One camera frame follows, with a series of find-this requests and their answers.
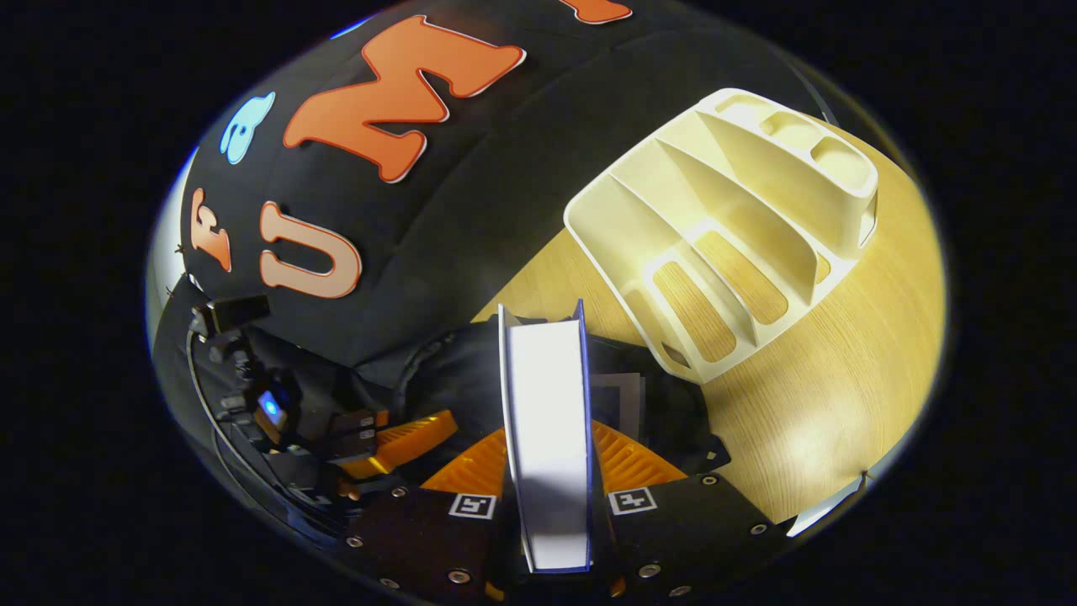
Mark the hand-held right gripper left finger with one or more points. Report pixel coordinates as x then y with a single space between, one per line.
421 534

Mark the black schoolbag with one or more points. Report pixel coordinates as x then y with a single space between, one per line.
673 412

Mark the blue cover book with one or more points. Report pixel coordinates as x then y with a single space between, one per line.
551 438

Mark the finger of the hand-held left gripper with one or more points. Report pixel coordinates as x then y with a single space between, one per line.
412 433

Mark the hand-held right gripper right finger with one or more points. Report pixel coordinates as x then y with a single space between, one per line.
681 530

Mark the white plastic bookshelf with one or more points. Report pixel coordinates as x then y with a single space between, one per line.
673 219

